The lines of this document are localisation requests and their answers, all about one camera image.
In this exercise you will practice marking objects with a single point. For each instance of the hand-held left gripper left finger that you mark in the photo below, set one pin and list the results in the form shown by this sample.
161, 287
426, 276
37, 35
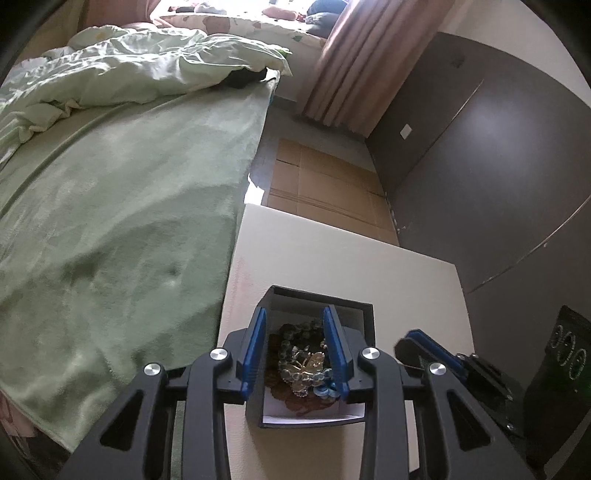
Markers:
253, 355

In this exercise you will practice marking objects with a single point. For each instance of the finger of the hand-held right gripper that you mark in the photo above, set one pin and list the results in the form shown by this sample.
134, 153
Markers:
436, 346
408, 353

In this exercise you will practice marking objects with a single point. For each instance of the gold pendant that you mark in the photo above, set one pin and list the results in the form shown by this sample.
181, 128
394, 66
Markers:
316, 361

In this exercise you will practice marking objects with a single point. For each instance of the flat cardboard sheet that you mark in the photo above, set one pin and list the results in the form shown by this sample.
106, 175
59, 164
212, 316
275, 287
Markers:
323, 184

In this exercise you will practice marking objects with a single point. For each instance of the light green duvet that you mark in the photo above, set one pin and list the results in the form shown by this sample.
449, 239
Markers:
138, 64

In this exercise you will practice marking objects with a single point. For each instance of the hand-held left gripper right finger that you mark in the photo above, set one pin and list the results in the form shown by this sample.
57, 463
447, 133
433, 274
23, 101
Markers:
336, 355

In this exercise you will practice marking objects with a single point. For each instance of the floral pillow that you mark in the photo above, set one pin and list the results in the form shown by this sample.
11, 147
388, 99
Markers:
240, 21

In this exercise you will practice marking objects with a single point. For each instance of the white wall socket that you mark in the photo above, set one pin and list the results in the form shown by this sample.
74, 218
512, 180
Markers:
406, 131

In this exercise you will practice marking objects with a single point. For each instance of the green blanket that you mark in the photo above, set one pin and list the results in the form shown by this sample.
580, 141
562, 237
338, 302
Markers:
115, 230

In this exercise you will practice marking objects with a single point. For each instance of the pink curtain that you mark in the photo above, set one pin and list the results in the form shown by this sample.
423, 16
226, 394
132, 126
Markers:
364, 64

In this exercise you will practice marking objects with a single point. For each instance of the dark blue cushion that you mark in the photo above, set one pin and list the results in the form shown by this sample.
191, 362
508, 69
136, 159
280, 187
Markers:
328, 10

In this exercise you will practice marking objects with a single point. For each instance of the bed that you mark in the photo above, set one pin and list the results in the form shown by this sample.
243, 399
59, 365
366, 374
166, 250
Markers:
14, 415

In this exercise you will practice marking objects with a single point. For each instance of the black jewelry box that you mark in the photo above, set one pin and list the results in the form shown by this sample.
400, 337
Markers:
300, 300

